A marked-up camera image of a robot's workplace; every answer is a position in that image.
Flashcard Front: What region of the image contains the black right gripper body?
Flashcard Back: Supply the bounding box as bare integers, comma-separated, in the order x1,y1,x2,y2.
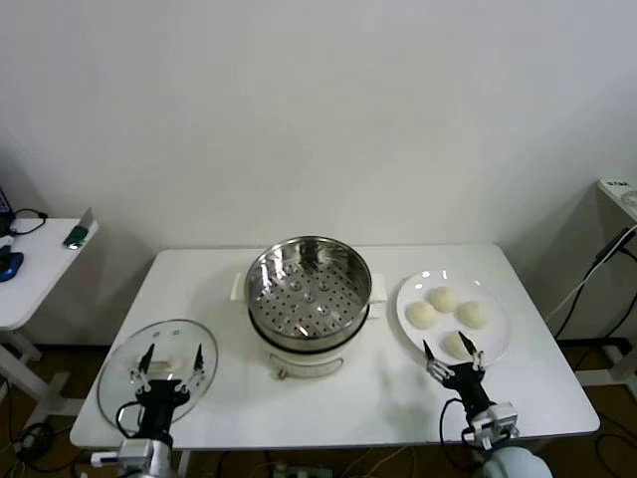
440,362,497,417

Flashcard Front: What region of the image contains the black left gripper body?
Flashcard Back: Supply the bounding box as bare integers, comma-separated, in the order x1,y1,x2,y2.
133,378,193,439

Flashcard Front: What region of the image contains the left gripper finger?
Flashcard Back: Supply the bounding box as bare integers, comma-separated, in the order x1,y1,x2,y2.
179,343,207,397
128,343,156,397

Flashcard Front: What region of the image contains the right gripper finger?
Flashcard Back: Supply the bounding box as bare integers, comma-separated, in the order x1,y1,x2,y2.
458,332,487,373
422,340,452,383

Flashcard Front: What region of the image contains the white steamed baozi bun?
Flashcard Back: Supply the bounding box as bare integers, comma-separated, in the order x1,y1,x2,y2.
428,286,459,315
405,301,439,331
456,301,492,331
441,331,477,360

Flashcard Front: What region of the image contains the glass pot lid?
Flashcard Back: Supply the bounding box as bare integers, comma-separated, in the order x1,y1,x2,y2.
97,318,220,433

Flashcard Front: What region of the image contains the perforated steel steamer basket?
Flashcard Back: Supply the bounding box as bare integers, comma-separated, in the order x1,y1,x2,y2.
245,235,373,350

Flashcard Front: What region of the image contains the white round plate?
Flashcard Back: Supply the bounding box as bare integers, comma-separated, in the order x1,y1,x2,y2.
395,270,513,369

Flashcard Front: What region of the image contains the white work table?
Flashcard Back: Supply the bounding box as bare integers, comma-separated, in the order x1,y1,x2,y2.
69,242,602,478

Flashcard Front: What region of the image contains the white electric cooking pot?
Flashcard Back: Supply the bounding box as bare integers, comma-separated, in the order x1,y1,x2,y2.
229,271,389,382

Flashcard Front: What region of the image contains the power strip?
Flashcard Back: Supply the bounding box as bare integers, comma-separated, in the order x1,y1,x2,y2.
271,462,334,478

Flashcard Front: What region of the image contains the white side table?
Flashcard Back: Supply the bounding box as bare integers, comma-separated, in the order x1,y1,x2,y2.
0,217,100,429

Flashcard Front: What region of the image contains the blue computer mouse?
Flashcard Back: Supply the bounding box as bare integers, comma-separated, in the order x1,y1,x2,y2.
0,251,25,284

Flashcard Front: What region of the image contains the white shelf stand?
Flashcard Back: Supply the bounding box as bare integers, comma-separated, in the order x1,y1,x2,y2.
595,177,637,387

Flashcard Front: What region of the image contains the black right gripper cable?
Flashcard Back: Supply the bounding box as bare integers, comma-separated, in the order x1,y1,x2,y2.
440,397,474,449

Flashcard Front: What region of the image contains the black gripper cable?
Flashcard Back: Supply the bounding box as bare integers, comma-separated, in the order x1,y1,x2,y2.
440,397,474,449
116,401,145,439

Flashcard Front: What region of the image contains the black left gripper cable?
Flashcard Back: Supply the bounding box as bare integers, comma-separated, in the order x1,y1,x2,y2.
116,401,145,439

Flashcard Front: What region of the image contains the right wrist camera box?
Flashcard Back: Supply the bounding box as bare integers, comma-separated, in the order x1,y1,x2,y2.
470,402,520,444

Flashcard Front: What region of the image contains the white cable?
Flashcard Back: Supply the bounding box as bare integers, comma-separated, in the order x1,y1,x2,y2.
545,237,634,319

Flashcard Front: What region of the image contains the black floor cable bundle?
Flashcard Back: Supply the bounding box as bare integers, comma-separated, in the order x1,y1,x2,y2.
12,420,59,464

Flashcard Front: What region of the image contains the green handled scraper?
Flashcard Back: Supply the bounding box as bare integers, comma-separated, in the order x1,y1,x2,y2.
62,207,96,250

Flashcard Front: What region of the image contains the black power adapter cable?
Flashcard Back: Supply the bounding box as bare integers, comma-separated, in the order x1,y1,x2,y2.
553,226,637,340

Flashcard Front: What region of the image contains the black cable with plug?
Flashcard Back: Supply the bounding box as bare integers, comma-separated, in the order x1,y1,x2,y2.
7,207,50,238

